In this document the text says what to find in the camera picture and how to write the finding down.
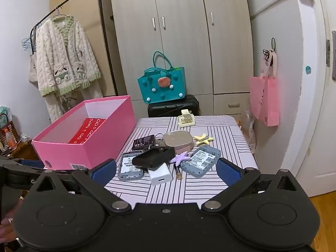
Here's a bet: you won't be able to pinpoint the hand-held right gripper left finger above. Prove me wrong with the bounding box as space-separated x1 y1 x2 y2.
35 159 131 215

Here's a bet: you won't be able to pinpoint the beige wardrobe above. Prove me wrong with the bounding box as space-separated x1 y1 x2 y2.
109 0 254 121

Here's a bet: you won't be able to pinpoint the white green blanket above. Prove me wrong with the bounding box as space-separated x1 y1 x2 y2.
35 16 103 122

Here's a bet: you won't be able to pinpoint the person's left hand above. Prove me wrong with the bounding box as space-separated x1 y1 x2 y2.
0 205 18 243

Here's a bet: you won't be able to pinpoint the yellow starfish hair clip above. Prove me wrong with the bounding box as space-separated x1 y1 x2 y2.
193 134 214 145

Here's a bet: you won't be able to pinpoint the metal door lock plate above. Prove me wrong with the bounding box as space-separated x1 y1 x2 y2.
331 30 336 80

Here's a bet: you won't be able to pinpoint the empty wire hangers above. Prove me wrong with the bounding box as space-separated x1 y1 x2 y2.
21 22 38 51

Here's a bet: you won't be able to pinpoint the orange drink bottle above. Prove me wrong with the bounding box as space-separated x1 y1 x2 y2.
5 130 16 150

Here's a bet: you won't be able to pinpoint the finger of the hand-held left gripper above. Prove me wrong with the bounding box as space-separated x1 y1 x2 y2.
4 159 72 175

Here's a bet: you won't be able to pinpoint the black battery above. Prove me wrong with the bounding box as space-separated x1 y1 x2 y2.
132 134 157 151

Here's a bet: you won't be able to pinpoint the black hair ties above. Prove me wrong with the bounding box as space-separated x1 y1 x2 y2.
262 37 277 66

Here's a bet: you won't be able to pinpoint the pink cardboard box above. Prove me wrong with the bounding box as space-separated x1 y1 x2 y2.
31 95 137 171

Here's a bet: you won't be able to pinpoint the white charger plug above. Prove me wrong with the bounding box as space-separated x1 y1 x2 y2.
148 163 173 186

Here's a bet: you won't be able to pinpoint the black clothes rack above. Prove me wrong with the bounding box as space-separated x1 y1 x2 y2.
30 0 121 97

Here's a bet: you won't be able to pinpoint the purple starfish hair clip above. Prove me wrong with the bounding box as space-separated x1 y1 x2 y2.
169 151 191 166

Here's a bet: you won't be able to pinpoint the pink beige compact case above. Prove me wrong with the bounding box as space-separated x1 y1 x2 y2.
163 130 194 154

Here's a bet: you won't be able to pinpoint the brown wooden cabinet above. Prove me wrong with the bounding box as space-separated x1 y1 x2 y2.
10 139 40 161

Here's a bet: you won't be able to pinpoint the green white patterned bag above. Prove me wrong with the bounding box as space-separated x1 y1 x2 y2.
0 105 12 122

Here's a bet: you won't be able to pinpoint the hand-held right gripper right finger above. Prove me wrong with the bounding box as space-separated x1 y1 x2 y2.
201 157 298 214

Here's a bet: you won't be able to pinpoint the white door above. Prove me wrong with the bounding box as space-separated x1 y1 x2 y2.
282 0 336 197

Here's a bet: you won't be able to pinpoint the beige tote bag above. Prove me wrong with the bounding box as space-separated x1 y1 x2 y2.
28 52 40 86

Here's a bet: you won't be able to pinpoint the black silicone case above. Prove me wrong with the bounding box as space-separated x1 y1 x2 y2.
132 147 175 171

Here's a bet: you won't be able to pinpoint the light wooden cabinet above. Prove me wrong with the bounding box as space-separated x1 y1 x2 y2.
49 0 118 97

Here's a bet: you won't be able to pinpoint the teal felt tote bag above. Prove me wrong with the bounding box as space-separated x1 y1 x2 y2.
137 51 187 104

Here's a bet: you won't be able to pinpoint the red printed paper bag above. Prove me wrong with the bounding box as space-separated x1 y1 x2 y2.
70 118 106 144

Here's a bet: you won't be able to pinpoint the grey phone with label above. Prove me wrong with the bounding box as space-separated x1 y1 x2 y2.
117 152 144 181

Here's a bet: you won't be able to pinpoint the white plastic bag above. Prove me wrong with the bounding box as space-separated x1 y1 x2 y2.
244 109 256 153

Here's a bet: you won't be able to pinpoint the cream plastic clip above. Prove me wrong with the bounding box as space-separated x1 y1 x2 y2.
178 109 196 127

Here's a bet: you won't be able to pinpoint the black suitcase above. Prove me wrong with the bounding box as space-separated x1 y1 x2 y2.
147 94 199 118

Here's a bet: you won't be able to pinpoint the pink shopping bag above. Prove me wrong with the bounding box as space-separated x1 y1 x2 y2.
249 50 280 127

